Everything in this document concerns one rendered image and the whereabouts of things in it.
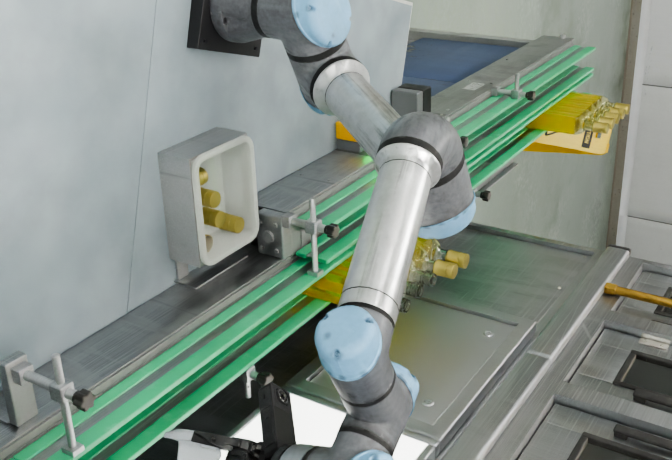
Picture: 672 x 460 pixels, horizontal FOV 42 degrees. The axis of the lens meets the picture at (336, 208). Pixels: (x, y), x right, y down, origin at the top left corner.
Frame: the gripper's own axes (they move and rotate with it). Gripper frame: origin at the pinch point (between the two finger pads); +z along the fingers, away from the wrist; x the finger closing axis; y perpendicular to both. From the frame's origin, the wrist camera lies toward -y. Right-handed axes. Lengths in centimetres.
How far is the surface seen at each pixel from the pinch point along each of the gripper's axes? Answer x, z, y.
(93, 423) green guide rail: -8.1, 18.0, 0.3
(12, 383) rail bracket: -22.0, 20.1, -1.1
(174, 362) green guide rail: 4.1, 20.3, -14.2
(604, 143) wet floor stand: 296, 114, -254
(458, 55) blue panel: 106, 66, -166
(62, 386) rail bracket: -19.9, 9.4, -1.7
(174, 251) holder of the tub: 4.4, 33.1, -36.9
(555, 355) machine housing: 71, -12, -41
